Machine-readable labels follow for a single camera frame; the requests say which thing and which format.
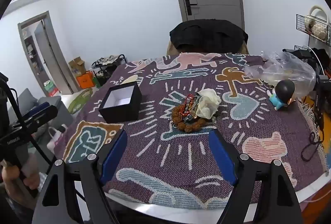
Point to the person's left hand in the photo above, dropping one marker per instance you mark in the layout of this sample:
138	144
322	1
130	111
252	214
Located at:
32	181

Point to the clear plastic bag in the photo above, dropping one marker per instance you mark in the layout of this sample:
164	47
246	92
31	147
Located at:
289	68

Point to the white handbag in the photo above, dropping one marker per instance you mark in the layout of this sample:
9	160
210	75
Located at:
319	27

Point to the green rug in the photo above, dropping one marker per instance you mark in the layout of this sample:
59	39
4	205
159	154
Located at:
79	102

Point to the black jewelry box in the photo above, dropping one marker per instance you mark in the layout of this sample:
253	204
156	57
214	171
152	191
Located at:
120	111

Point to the green box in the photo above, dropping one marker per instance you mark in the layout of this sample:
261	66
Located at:
96	82

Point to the black garment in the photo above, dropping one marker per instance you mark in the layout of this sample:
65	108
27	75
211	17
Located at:
206	35

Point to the grey sofa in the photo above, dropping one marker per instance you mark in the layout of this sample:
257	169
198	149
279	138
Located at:
28	102

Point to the black shoe rack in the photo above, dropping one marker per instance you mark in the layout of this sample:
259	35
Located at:
108	66

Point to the printed purple blanket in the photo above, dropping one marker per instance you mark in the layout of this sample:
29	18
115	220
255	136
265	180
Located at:
181	167

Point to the orange box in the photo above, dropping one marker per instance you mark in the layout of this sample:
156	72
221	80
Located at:
84	81

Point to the grey shelf cabinet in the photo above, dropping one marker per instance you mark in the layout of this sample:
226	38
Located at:
33	53

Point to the cardboard box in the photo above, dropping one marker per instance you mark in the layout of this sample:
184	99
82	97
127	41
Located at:
77	66

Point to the black device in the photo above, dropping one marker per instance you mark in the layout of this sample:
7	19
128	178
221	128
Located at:
323	94

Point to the white tote bag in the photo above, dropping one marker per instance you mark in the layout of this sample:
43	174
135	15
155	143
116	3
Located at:
55	140

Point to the blue doll figurine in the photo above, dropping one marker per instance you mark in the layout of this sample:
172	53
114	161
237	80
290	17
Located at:
284	92

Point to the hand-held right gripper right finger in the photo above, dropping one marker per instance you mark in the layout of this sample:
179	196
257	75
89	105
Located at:
222	158

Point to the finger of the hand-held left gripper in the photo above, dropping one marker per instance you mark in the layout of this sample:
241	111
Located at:
42	115
38	109

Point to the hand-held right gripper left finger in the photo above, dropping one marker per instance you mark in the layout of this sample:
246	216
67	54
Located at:
113	158

